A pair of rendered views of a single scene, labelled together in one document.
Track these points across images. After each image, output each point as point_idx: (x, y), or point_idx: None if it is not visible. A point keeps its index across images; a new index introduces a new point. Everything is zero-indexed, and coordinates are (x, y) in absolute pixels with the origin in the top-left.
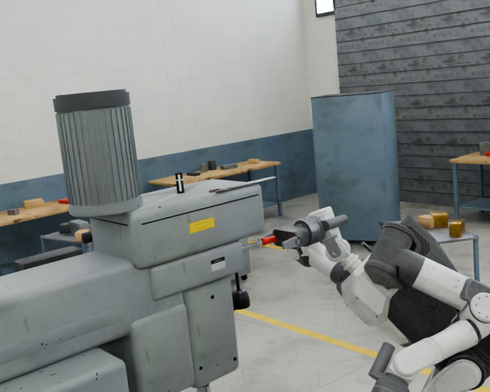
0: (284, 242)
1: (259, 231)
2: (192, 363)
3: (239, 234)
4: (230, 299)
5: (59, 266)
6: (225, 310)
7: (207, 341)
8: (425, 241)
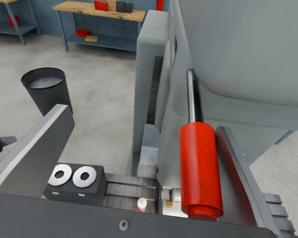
0: (55, 109)
1: (191, 60)
2: (158, 116)
3: (182, 9)
4: (171, 129)
5: None
6: (168, 129)
7: (163, 124)
8: None
